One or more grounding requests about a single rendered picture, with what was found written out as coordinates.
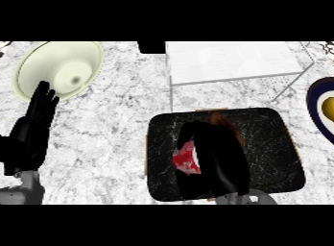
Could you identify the black box-shaped object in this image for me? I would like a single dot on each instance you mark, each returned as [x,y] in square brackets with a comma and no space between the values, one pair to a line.
[151,47]

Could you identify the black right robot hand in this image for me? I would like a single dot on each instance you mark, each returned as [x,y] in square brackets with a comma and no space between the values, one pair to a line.
[222,166]

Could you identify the brown elongated object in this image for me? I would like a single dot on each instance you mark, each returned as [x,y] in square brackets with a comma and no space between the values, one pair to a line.
[229,126]

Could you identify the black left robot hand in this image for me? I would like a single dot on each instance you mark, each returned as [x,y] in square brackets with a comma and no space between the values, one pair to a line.
[30,128]

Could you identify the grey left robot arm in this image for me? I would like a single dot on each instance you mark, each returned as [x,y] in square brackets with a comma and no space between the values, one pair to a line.
[18,190]

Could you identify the black marbled square tray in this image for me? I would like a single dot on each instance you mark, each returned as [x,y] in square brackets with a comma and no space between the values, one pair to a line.
[269,150]

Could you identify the navy and white plate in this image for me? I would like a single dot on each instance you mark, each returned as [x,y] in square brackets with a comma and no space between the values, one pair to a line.
[326,112]

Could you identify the pale green bowl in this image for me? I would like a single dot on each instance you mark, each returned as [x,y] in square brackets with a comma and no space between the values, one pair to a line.
[64,68]

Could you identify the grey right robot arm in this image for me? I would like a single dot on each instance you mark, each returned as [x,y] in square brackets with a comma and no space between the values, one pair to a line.
[245,198]

